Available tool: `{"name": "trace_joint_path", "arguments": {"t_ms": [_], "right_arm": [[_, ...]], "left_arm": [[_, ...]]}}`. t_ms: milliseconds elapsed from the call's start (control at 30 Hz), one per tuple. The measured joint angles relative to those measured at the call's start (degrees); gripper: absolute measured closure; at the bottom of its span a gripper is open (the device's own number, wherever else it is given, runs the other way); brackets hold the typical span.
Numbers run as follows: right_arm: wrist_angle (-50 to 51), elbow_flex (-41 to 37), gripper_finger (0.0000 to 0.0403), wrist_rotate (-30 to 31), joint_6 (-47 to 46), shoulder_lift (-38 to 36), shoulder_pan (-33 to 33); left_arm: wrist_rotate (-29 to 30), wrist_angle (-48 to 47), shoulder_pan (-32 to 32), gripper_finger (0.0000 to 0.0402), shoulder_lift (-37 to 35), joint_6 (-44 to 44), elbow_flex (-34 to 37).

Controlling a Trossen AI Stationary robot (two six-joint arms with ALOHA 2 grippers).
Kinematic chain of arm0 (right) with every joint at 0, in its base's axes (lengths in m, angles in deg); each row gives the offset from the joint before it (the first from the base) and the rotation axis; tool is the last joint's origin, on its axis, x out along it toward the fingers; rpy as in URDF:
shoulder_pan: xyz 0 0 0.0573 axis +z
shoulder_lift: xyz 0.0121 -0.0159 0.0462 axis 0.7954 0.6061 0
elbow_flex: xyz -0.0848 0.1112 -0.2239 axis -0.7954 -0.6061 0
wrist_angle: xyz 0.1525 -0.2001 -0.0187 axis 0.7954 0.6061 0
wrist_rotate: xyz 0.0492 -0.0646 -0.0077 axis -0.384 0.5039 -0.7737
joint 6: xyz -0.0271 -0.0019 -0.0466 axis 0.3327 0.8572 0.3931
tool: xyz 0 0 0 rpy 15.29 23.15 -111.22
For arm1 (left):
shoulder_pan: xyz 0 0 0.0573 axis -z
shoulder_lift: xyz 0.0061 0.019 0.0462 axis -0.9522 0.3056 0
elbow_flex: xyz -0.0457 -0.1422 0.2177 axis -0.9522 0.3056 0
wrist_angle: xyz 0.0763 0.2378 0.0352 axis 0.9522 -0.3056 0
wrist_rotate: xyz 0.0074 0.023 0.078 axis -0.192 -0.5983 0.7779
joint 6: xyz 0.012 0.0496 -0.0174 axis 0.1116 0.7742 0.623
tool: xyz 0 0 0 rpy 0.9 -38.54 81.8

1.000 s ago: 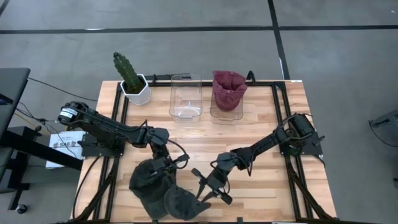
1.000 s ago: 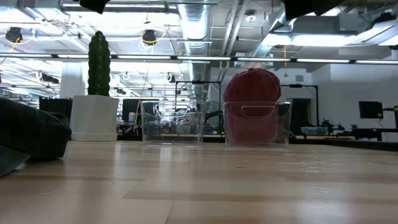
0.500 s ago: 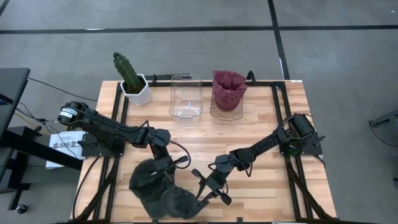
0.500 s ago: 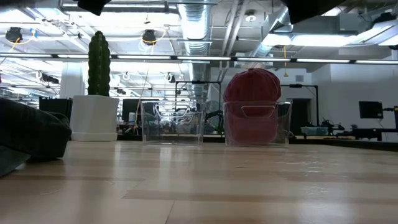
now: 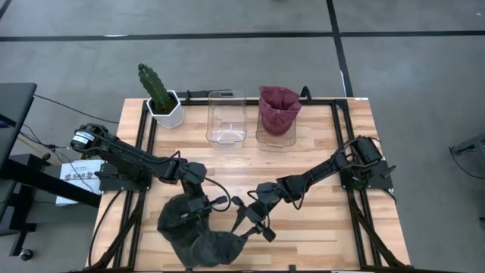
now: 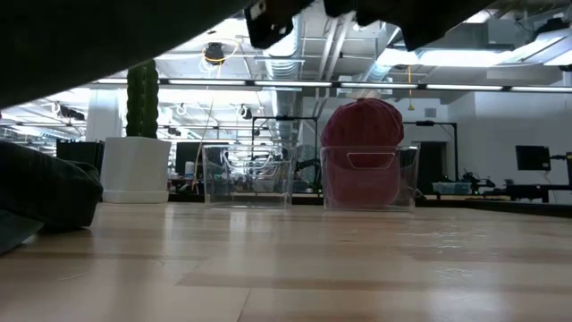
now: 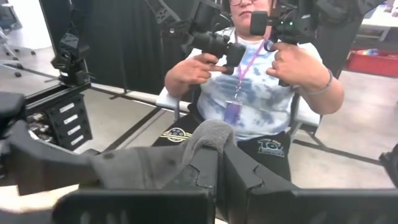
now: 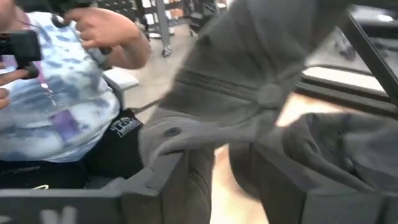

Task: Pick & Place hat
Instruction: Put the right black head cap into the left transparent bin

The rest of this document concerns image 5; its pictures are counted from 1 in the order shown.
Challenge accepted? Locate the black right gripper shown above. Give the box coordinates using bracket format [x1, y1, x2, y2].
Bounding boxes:
[230, 200, 277, 243]

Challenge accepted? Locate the grey denim cap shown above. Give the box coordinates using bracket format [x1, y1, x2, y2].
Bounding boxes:
[156, 192, 215, 268]
[188, 229, 248, 267]

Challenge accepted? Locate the maroon cap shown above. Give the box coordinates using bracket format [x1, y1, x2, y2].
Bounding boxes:
[258, 85, 303, 137]

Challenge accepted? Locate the clear plastic bin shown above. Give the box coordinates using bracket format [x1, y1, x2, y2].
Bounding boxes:
[205, 89, 249, 150]
[255, 97, 299, 153]

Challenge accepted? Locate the white hexagonal plant pot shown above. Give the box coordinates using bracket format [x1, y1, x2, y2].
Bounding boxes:
[145, 89, 186, 130]

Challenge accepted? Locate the white printed cardboard box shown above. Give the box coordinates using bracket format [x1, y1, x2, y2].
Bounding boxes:
[55, 158, 105, 207]

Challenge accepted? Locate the green cactus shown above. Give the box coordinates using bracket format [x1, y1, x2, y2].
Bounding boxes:
[136, 62, 178, 115]

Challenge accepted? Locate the black desk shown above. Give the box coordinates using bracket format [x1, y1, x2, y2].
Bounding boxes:
[0, 82, 102, 262]

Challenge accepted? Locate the black aluminium table frame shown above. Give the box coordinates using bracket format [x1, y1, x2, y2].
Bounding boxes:
[86, 89, 412, 273]

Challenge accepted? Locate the black floor cable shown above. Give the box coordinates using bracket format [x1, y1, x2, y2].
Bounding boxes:
[33, 93, 120, 125]

